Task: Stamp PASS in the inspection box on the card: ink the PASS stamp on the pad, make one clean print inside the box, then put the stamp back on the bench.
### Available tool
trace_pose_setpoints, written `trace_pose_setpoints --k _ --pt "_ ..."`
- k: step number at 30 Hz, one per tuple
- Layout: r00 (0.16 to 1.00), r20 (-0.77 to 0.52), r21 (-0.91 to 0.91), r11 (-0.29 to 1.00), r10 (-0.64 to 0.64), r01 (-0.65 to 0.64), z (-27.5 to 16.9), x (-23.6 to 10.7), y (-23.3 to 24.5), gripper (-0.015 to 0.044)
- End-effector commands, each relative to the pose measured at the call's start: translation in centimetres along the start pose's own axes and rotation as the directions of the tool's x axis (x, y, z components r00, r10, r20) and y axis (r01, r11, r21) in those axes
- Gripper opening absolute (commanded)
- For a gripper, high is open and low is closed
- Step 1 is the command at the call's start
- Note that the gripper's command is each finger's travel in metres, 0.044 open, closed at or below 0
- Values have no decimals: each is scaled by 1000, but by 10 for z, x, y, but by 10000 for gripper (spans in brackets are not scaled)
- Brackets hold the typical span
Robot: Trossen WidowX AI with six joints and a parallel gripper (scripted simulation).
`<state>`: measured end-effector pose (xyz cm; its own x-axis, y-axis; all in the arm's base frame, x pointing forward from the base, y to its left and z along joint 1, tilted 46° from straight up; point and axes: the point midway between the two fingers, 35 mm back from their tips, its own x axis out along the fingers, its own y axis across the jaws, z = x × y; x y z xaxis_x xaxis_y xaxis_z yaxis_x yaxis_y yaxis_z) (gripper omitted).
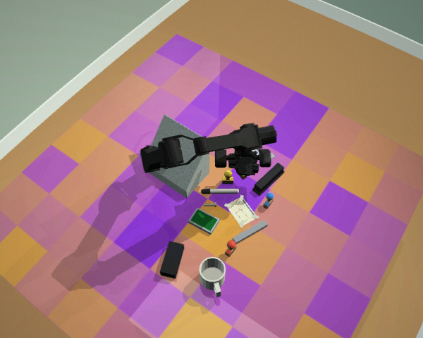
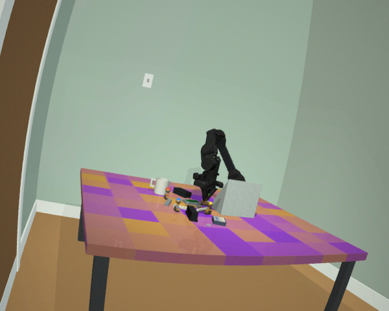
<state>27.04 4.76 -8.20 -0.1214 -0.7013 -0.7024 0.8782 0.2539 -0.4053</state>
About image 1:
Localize white mug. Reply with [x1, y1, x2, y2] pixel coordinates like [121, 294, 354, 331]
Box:
[200, 257, 226, 298]

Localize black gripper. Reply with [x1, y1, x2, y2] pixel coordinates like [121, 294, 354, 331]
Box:
[215, 149, 271, 171]

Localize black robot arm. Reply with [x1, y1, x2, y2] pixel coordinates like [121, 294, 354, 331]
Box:
[140, 123, 277, 176]

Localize light grey flat bar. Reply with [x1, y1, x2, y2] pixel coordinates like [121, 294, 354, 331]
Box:
[233, 220, 267, 244]

